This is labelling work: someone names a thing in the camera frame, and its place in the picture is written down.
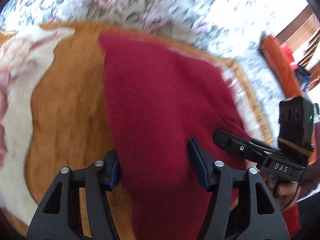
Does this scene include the dark red fleece garment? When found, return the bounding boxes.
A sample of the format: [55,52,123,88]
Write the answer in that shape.
[99,33,248,239]

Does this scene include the red sleeve forearm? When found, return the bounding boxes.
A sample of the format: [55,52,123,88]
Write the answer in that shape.
[282,126,319,239]

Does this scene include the person's right hand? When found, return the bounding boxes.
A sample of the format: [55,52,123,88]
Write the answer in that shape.
[247,161,300,215]

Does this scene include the orange red pillow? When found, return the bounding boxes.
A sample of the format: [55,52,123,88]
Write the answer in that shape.
[260,35,303,98]

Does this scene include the wooden chair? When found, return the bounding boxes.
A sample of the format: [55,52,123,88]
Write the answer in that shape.
[276,5,319,89]

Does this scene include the orange plush flower blanket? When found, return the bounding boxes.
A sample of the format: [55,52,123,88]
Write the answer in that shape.
[1,22,273,234]

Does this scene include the floral bed sheet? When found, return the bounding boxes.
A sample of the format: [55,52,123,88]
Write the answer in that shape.
[0,0,311,145]

